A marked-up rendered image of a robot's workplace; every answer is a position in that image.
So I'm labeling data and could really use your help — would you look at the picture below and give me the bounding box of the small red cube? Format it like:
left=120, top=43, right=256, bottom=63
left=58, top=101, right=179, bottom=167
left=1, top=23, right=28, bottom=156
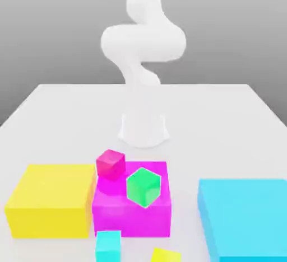
left=96, top=149, right=126, bottom=181

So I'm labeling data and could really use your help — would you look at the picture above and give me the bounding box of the small green cube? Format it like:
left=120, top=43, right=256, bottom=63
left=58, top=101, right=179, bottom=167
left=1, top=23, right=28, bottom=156
left=126, top=167, right=162, bottom=208

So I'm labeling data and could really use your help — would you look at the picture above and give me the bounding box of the small cyan cube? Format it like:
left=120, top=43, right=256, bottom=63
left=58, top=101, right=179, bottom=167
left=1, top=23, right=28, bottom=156
left=95, top=230, right=122, bottom=262

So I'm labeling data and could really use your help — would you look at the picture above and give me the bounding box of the small yellow cube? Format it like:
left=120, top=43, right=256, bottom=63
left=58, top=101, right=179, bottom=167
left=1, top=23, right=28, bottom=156
left=150, top=247, right=182, bottom=262

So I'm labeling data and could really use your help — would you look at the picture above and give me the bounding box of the large magenta box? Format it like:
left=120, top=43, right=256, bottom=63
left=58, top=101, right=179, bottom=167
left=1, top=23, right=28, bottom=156
left=91, top=161, right=172, bottom=238

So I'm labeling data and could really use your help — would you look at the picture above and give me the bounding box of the large yellow box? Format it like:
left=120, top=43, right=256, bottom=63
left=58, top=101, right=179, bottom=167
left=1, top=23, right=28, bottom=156
left=4, top=163, right=98, bottom=240

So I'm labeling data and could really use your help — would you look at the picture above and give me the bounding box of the large cyan box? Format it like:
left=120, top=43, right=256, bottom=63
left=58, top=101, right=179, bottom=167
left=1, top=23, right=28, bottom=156
left=197, top=178, right=287, bottom=262

